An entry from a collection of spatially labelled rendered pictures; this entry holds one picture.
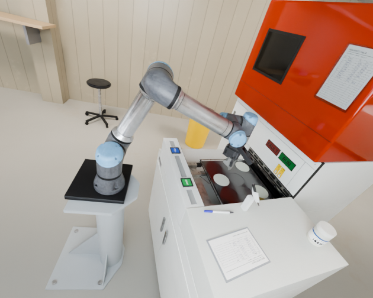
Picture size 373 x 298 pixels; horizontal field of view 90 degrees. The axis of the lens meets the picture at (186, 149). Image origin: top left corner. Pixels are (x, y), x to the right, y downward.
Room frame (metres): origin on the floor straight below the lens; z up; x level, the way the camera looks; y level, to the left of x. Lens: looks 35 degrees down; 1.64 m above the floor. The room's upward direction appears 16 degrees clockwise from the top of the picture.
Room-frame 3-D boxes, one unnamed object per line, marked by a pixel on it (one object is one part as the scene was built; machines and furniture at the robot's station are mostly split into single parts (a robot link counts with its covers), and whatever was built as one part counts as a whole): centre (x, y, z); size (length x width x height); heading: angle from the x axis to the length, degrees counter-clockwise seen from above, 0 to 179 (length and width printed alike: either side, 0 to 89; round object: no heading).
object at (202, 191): (0.75, -0.12, 0.87); 0.36 x 0.08 x 0.03; 25
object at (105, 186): (0.63, 0.34, 0.89); 0.15 x 0.15 x 0.10
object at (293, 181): (1.15, -0.47, 1.02); 0.81 x 0.03 x 0.40; 25
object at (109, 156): (0.64, 0.34, 1.01); 0.13 x 0.12 x 0.14; 12
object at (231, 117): (0.85, -0.17, 1.26); 0.11 x 0.11 x 0.08; 12
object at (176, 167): (0.79, 0.01, 0.89); 0.55 x 0.09 x 0.14; 25
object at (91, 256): (0.61, 0.44, 0.41); 0.51 x 0.44 x 0.82; 103
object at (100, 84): (2.47, 1.44, 0.30); 0.51 x 0.49 x 0.61; 104
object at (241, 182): (0.88, -0.35, 0.90); 0.34 x 0.34 x 0.01; 25
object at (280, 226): (0.49, -0.43, 0.89); 0.62 x 0.35 x 0.14; 115
